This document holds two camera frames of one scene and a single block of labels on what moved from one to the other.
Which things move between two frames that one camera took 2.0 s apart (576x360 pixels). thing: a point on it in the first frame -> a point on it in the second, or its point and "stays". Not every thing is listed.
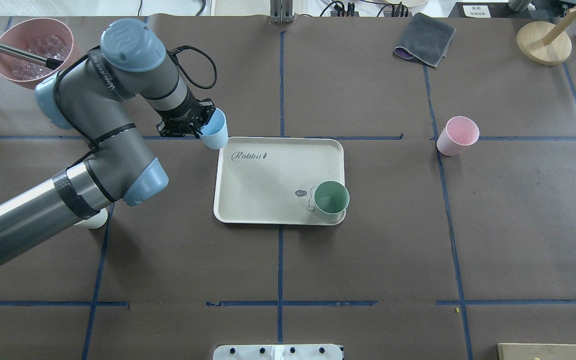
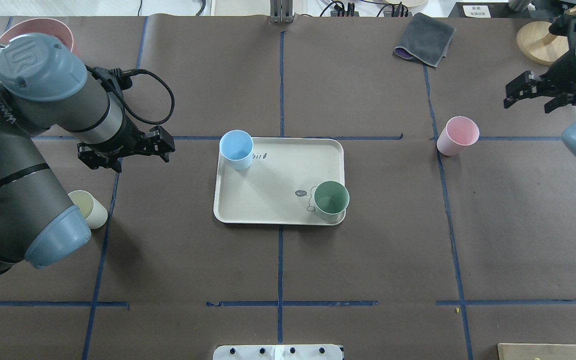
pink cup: x=460 y=131 stays
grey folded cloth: x=425 y=39 stays
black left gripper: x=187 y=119 -> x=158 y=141
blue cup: x=214 y=133 -> x=236 y=147
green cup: x=331 y=199 stays
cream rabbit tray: x=273 y=180 stays
